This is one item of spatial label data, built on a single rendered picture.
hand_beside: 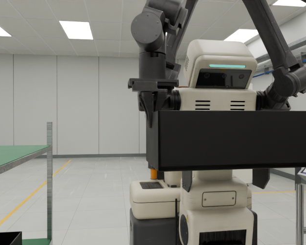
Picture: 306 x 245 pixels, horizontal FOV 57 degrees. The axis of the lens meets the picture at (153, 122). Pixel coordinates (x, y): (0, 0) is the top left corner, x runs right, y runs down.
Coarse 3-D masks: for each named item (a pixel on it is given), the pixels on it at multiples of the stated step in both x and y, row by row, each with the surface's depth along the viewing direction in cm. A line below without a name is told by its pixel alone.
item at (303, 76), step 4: (296, 68) 92; (300, 68) 92; (292, 72) 90; (296, 72) 90; (300, 72) 90; (304, 72) 90; (300, 76) 89; (304, 76) 89; (300, 80) 88; (304, 80) 89; (272, 84) 97; (304, 84) 90; (300, 88) 89; (304, 88) 91; (300, 92) 94; (304, 92) 93; (296, 96) 91
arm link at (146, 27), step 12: (144, 12) 51; (156, 12) 51; (180, 12) 58; (132, 24) 51; (144, 24) 51; (156, 24) 50; (168, 24) 56; (180, 24) 61; (144, 36) 51; (156, 36) 50; (144, 48) 54; (156, 48) 55
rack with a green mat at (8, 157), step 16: (48, 128) 180; (48, 144) 180; (0, 160) 112; (16, 160) 116; (48, 160) 180; (48, 176) 180; (48, 192) 180; (48, 208) 180; (48, 224) 180; (32, 240) 179; (48, 240) 179
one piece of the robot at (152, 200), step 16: (144, 192) 119; (160, 192) 120; (176, 192) 121; (144, 208) 118; (160, 208) 120; (176, 208) 120; (144, 224) 119; (160, 224) 120; (176, 224) 120; (144, 240) 119; (160, 240) 120; (176, 240) 120
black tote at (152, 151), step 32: (160, 128) 51; (192, 128) 52; (224, 128) 53; (256, 128) 54; (288, 128) 55; (160, 160) 51; (192, 160) 52; (224, 160) 53; (256, 160) 54; (288, 160) 55
